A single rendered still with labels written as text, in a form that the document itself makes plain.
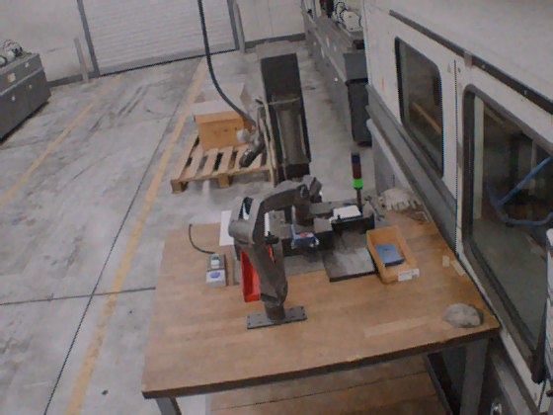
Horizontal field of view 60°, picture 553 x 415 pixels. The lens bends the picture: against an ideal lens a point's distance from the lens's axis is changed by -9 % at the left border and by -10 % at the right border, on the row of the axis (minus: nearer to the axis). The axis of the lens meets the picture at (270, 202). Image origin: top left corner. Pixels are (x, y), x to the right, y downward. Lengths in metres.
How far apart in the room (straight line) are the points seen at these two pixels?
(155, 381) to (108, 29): 10.20
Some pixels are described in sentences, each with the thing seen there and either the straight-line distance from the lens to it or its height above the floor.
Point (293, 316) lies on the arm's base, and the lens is 1.73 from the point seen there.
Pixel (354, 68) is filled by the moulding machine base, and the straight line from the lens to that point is 4.94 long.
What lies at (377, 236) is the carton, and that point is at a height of 0.94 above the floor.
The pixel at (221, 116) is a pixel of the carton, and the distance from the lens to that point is 5.20.
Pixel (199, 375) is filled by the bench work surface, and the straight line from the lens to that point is 1.62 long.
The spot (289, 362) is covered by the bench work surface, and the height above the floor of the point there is 0.90.
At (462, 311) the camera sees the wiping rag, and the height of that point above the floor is 0.92.
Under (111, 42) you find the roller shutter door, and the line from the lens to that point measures 11.48.
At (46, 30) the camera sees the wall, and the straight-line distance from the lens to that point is 11.96.
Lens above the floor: 2.02
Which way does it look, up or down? 27 degrees down
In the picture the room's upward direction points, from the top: 10 degrees counter-clockwise
